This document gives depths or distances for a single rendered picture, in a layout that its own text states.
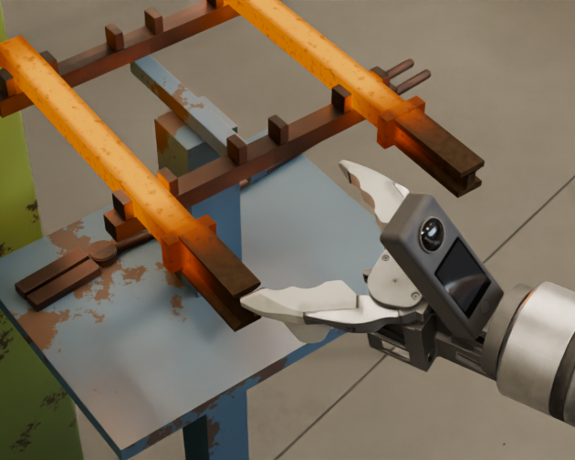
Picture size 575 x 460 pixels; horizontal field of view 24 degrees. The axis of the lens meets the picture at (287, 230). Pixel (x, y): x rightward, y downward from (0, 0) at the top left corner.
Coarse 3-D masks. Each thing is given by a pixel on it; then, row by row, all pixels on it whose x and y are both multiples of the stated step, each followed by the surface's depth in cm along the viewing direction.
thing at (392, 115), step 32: (224, 0) 137; (256, 0) 134; (288, 32) 130; (320, 64) 127; (352, 64) 126; (352, 96) 124; (384, 96) 123; (416, 96) 122; (384, 128) 120; (416, 128) 119; (416, 160) 120; (448, 160) 116; (480, 160) 116
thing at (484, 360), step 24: (384, 264) 100; (384, 288) 99; (408, 288) 98; (528, 288) 97; (408, 312) 98; (432, 312) 99; (504, 312) 95; (384, 336) 103; (408, 336) 100; (432, 336) 101; (456, 336) 101; (480, 336) 100; (504, 336) 95; (408, 360) 104; (432, 360) 103; (456, 360) 103; (480, 360) 96
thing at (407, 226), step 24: (408, 216) 92; (432, 216) 92; (384, 240) 92; (408, 240) 91; (432, 240) 92; (456, 240) 95; (408, 264) 93; (432, 264) 93; (456, 264) 95; (480, 264) 96; (432, 288) 94; (456, 288) 95; (480, 288) 97; (456, 312) 95; (480, 312) 97
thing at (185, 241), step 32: (0, 64) 129; (32, 64) 126; (32, 96) 125; (64, 96) 123; (64, 128) 121; (96, 128) 120; (96, 160) 117; (128, 160) 117; (128, 192) 114; (160, 192) 114; (160, 224) 111; (192, 224) 110; (192, 256) 110; (224, 256) 107; (224, 288) 107
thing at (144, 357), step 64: (256, 192) 153; (320, 192) 153; (128, 256) 146; (256, 256) 146; (320, 256) 146; (64, 320) 139; (128, 320) 139; (192, 320) 139; (256, 320) 139; (64, 384) 135; (128, 384) 133; (192, 384) 133; (128, 448) 128
